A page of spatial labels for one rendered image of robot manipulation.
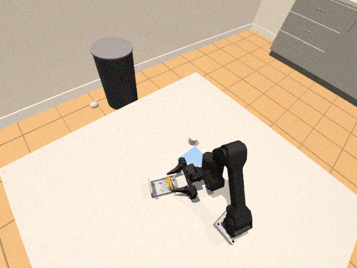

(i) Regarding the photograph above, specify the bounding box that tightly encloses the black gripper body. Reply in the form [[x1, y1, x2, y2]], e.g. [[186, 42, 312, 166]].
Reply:
[[178, 157, 204, 200]]

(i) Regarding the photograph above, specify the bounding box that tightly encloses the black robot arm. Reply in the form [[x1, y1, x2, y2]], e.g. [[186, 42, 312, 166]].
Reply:
[[186, 140, 253, 237]]

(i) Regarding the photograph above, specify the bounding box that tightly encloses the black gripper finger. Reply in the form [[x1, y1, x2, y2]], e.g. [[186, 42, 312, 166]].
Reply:
[[171, 185, 190, 196], [167, 162, 181, 175]]

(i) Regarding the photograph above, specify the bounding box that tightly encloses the light blue flat mat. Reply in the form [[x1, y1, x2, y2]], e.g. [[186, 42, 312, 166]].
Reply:
[[181, 146, 203, 167]]

